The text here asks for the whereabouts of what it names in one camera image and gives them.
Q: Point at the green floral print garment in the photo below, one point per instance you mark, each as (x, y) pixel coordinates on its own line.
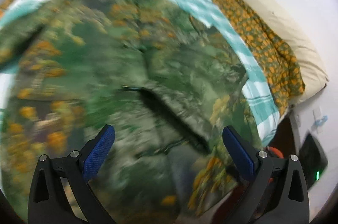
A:
(132, 54)

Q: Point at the white wall socket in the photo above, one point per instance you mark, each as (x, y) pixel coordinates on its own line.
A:
(317, 114)

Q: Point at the cream pillow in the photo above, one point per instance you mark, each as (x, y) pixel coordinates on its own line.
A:
(298, 36)

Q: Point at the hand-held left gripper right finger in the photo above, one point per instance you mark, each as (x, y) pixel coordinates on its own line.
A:
(237, 150)

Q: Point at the orange object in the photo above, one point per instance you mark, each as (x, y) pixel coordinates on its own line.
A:
(276, 152)

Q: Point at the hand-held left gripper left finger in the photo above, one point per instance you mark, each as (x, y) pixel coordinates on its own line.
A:
(101, 150)

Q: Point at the orange floral blanket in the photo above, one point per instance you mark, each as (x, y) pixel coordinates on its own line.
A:
(264, 41)

